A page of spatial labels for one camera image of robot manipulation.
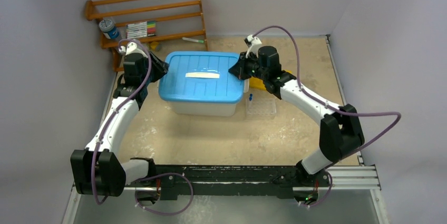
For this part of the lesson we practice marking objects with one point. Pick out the blue label round container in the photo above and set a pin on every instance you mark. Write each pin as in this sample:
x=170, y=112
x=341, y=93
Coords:
x=108, y=28

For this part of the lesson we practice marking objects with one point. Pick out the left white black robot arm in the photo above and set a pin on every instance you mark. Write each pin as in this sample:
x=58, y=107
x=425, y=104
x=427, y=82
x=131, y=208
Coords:
x=111, y=135

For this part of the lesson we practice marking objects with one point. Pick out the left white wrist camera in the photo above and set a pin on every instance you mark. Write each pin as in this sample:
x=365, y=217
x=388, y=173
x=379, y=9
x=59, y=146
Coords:
x=127, y=47

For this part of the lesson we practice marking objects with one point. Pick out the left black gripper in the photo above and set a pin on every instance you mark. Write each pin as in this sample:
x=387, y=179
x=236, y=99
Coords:
x=161, y=68

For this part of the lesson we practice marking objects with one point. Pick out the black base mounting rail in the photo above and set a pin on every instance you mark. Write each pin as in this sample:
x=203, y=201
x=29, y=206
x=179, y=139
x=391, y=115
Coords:
x=168, y=182

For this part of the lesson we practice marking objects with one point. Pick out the white green marker pen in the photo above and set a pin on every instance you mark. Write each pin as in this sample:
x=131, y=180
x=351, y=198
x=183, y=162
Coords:
x=193, y=40

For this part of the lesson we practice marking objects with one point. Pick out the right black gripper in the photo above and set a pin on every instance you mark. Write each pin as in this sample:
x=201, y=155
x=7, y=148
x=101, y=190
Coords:
x=240, y=67

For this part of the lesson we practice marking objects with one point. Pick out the clear well plate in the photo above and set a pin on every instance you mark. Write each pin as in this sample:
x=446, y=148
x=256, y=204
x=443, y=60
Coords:
x=261, y=108

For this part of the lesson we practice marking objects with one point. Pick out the yellow test tube rack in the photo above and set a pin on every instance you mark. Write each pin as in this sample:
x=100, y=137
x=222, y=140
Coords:
x=256, y=82

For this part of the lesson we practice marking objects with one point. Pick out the coloured marker pen set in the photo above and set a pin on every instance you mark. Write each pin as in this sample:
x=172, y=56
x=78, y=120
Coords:
x=141, y=30

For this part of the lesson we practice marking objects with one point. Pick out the blue plastic lid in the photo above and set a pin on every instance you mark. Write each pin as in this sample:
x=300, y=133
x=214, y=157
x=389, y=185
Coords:
x=201, y=77

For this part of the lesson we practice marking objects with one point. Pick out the white plastic bin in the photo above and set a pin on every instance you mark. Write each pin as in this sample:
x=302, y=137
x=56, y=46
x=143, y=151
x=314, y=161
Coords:
x=206, y=109

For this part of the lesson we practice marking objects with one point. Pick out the wooden shelf rack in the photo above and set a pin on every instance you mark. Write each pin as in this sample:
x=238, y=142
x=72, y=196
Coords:
x=92, y=14

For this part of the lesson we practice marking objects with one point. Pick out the yellow grey small object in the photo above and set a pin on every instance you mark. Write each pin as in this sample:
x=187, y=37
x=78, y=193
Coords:
x=155, y=46

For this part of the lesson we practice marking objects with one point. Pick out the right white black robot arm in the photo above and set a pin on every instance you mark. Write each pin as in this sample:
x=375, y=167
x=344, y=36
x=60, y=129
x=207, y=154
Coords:
x=340, y=132

